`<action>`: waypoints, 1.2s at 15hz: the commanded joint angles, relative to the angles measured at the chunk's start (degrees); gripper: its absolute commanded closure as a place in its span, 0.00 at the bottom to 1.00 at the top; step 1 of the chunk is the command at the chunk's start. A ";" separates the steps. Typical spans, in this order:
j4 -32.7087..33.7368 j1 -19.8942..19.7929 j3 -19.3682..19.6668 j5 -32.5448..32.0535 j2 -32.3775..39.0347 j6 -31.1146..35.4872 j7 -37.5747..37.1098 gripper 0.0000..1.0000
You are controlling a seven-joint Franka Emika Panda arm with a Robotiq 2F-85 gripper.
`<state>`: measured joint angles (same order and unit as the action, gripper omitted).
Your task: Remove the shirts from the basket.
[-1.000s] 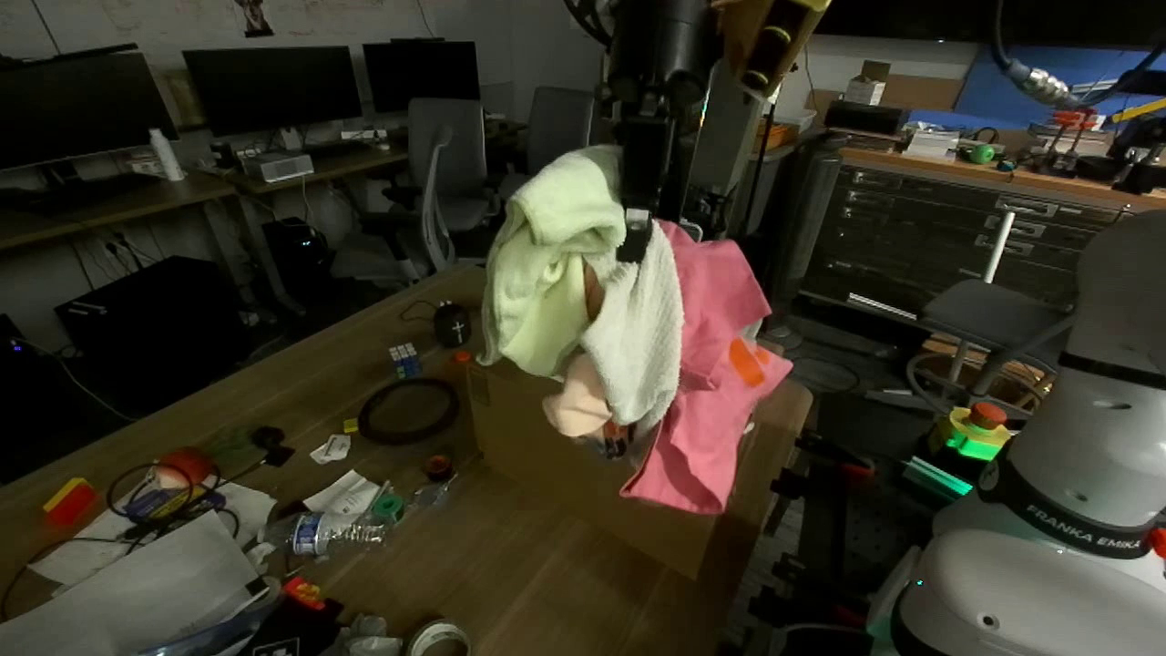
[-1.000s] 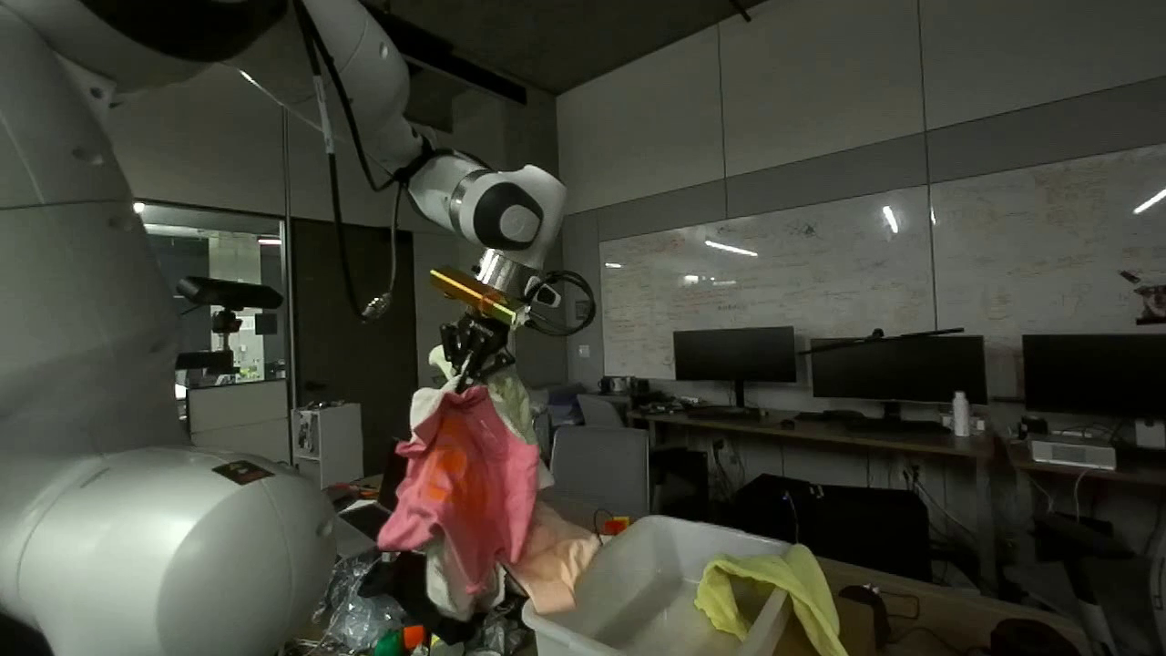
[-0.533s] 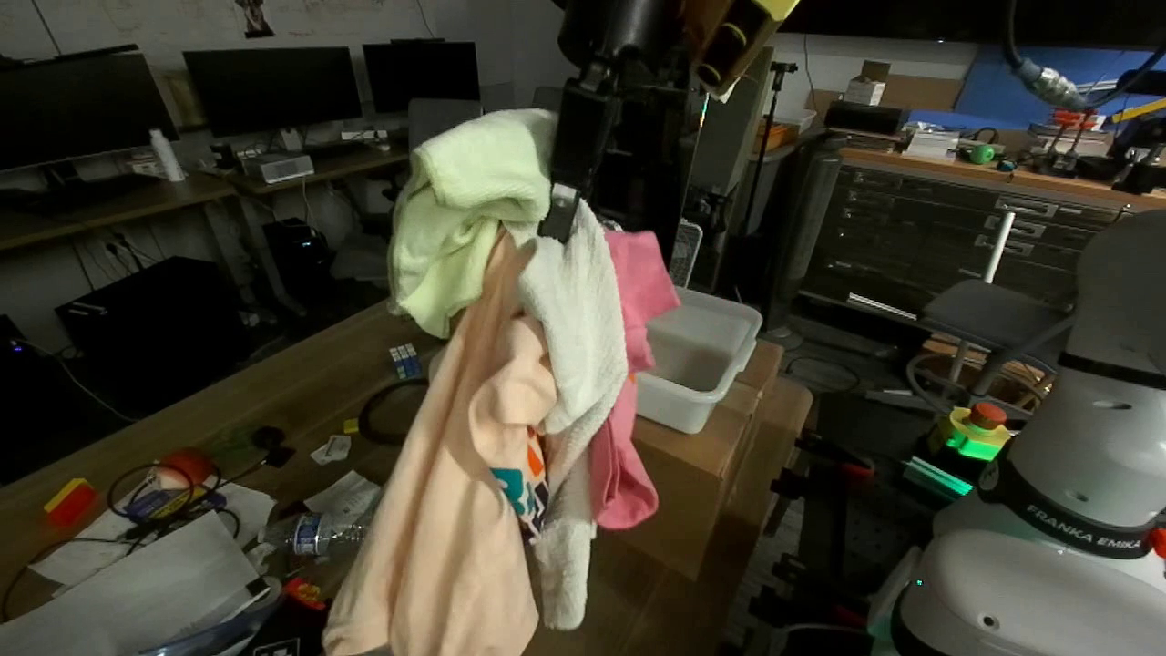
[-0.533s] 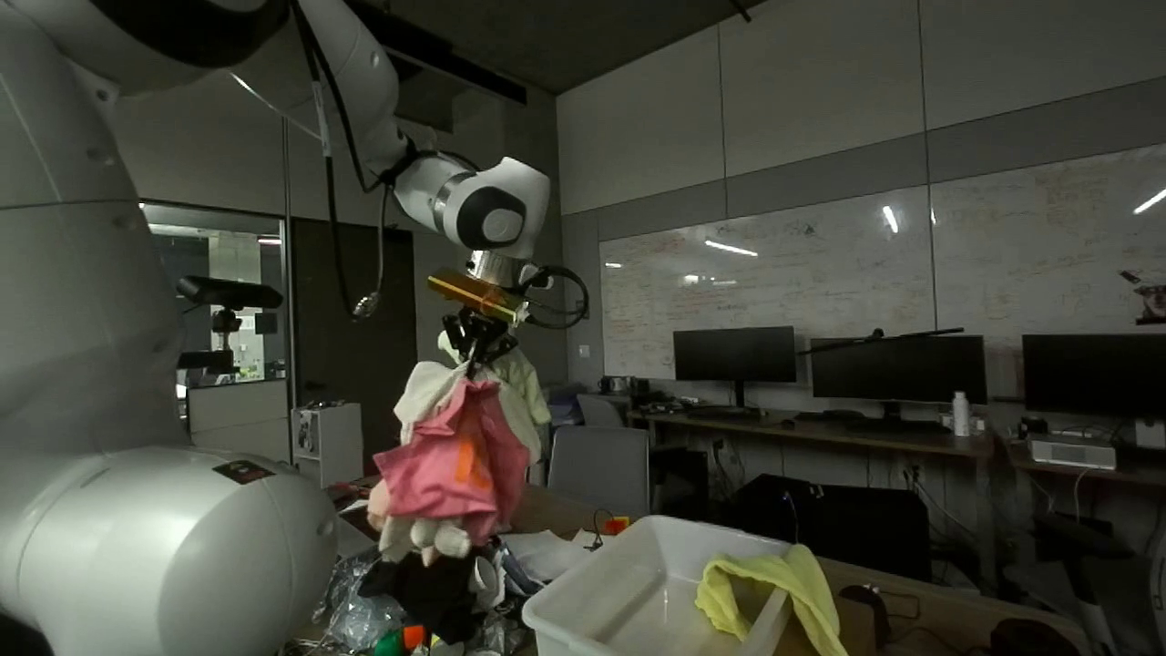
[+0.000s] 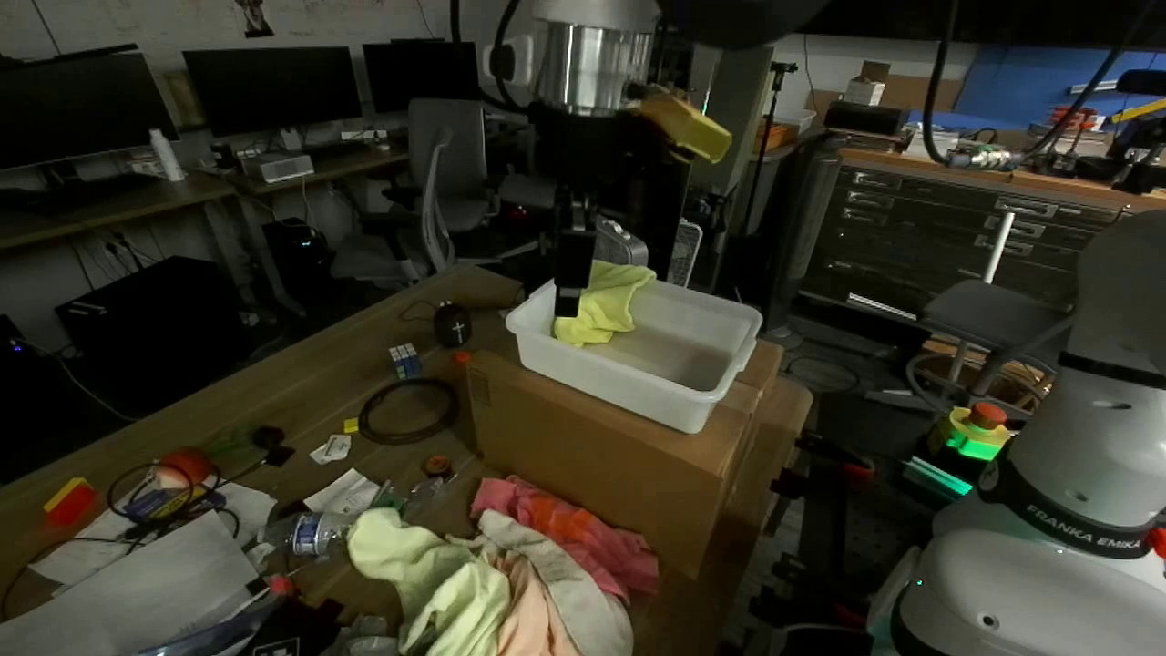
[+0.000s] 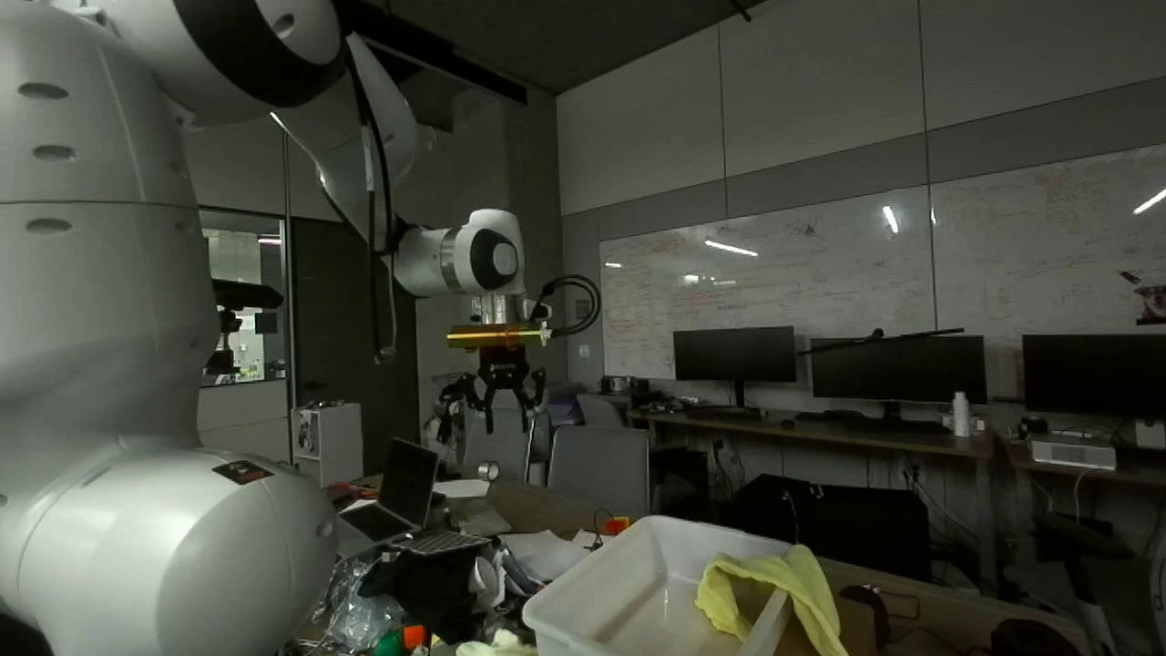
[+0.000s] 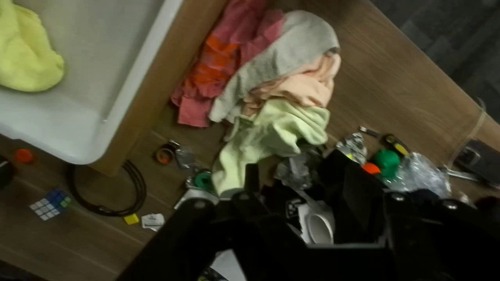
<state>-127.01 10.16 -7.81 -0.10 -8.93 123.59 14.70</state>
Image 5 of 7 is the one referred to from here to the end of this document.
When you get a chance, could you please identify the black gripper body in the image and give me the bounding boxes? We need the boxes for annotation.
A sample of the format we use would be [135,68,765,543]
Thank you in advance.
[532,107,660,240]

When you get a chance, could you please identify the yellow shirt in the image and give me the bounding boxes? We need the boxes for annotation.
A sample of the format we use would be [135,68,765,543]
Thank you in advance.
[551,254,660,355]

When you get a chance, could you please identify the orange shirt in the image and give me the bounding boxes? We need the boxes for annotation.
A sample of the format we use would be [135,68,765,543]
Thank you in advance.
[521,489,613,551]

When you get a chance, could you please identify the cream shirt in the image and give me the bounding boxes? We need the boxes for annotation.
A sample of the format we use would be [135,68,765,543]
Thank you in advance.
[473,508,638,656]

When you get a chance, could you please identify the peach shirt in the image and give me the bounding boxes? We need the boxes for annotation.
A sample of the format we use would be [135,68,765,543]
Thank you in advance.
[494,558,579,656]

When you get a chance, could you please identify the white plastic basket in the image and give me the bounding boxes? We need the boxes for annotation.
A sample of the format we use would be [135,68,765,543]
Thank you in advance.
[504,270,765,436]

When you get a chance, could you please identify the clear plastic container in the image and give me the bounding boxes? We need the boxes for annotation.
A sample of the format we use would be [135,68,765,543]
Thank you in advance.
[667,215,708,283]
[594,215,653,270]

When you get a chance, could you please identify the black computer mouse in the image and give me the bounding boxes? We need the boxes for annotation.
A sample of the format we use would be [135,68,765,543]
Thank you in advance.
[429,299,473,351]

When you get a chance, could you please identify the grey office chair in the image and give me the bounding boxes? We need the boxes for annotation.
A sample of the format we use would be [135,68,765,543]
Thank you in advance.
[404,96,500,276]

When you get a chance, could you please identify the small rubiks cube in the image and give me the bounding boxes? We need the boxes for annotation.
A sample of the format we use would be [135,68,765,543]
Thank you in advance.
[386,340,428,383]

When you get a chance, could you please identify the black computer monitor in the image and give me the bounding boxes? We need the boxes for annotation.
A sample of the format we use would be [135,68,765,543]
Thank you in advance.
[180,44,363,140]
[360,36,483,118]
[0,44,180,172]

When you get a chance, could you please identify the small white tag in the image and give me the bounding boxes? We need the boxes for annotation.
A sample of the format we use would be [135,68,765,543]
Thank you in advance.
[306,429,357,470]

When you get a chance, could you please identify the small grey desk device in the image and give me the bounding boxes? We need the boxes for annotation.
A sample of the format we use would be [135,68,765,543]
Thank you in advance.
[254,148,321,191]

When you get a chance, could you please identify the white paper napkin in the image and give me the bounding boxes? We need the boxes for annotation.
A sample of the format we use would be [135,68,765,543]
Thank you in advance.
[300,468,381,522]

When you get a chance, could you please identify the small brown cardboard box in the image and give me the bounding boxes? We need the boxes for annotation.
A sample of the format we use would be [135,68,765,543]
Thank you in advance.
[883,68,977,119]

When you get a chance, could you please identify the small black clip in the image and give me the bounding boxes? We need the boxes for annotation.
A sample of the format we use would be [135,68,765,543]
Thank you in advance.
[247,423,294,470]

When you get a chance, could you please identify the dark drawer workbench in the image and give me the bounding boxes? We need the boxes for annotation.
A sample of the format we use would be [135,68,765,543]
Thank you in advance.
[794,148,1166,321]

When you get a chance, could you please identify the crumpled clear plastic bottle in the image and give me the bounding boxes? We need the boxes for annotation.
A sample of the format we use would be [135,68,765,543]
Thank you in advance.
[288,489,367,560]

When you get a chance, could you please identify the white spray bottle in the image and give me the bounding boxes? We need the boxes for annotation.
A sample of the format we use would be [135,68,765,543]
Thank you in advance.
[146,123,185,186]

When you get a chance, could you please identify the red emergency stop button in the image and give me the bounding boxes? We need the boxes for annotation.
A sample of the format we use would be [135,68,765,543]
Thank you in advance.
[939,398,1019,468]

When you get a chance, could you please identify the red tape roll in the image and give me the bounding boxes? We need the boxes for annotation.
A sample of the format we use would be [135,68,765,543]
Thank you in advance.
[156,448,214,489]

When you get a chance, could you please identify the wooden office desk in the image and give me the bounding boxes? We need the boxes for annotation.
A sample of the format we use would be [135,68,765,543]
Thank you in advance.
[0,142,411,254]

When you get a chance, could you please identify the white paper sheets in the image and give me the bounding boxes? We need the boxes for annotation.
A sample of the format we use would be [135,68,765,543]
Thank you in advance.
[0,508,283,656]

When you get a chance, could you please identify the red and yellow tool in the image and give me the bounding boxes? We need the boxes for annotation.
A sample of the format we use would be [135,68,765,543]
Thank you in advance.
[39,472,103,531]

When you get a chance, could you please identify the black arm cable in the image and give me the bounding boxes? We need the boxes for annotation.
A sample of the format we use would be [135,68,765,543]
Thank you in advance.
[447,0,530,118]

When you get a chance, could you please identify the black cable ring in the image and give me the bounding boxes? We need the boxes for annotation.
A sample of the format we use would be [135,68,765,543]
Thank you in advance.
[357,376,462,448]

